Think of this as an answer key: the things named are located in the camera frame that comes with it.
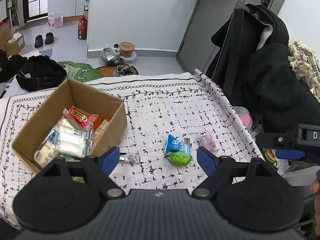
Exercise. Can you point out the clear bag by container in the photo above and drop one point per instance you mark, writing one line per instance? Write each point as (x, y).
(110, 56)

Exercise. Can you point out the small cardboard box on floor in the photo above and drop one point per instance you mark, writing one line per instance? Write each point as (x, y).
(12, 45)

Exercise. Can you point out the orange cracker pack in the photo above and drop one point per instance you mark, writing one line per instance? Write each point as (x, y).
(98, 132)

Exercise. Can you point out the brown cardboard box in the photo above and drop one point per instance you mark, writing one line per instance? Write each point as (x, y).
(85, 98)

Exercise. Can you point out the beige tasselled cloth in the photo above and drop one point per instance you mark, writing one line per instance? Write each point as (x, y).
(305, 63)

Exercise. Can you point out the pink grey plush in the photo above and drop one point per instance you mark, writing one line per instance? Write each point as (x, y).
(244, 115)

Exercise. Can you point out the pink plastic bag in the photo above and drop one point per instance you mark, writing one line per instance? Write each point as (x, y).
(55, 20)

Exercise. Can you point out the black slipper left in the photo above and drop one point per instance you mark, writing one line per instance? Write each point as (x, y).
(38, 41)

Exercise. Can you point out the brown lidded round container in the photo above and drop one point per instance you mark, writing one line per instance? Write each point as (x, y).
(126, 49)

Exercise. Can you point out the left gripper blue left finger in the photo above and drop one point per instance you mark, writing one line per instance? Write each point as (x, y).
(95, 172)

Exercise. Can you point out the long white cracker pack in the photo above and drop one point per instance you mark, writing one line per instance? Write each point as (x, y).
(64, 140)

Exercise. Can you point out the black clothes heap on floor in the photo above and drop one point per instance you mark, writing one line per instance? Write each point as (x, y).
(33, 73)

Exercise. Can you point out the green cartoon floor mat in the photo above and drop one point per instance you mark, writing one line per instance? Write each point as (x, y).
(80, 71)

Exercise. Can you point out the green snack packet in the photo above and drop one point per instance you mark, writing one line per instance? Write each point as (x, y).
(179, 158)

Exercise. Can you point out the white black patterned blanket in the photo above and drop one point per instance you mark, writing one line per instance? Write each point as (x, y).
(185, 106)

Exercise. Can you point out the brown biscuit clear pack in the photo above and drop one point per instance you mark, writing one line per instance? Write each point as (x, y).
(133, 158)

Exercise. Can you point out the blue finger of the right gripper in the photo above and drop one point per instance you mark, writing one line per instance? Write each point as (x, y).
(290, 154)

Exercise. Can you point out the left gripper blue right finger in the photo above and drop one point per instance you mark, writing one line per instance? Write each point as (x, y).
(220, 173)

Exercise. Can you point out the person's hand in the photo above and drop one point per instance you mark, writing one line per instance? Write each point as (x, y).
(315, 191)

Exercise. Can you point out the burger shaped toy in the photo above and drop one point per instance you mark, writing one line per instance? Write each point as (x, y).
(270, 157)

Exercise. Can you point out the red chocolate bar wrapper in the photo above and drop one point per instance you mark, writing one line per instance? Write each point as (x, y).
(81, 118)

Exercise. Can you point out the pink sausage snack pack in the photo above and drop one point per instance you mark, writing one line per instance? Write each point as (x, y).
(76, 125)

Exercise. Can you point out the purple snack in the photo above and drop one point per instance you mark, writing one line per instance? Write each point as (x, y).
(207, 142)

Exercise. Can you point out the grey sneaker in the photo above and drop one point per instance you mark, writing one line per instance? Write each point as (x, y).
(122, 71)

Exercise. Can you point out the black clothes pile on chair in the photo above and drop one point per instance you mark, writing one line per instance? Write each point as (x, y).
(253, 70)

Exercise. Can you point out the blue snack bag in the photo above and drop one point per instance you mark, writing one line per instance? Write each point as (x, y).
(174, 145)

